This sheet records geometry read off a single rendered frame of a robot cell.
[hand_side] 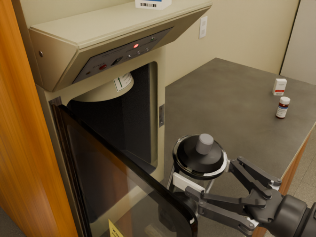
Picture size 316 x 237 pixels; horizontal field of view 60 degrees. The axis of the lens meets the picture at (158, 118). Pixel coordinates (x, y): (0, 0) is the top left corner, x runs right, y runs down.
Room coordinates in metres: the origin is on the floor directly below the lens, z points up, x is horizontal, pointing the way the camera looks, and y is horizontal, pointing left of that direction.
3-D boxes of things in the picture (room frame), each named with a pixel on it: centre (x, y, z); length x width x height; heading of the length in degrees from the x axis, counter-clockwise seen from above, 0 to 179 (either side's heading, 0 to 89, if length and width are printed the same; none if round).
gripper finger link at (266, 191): (0.37, -0.18, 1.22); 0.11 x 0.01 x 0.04; 22
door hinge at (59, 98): (0.40, 0.17, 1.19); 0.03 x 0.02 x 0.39; 140
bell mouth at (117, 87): (0.59, 0.15, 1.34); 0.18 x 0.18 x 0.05
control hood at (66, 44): (0.48, 0.04, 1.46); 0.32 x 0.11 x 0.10; 140
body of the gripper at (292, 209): (0.31, -0.20, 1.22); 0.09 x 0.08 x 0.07; 50
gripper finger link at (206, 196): (0.32, -0.13, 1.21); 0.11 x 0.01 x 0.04; 78
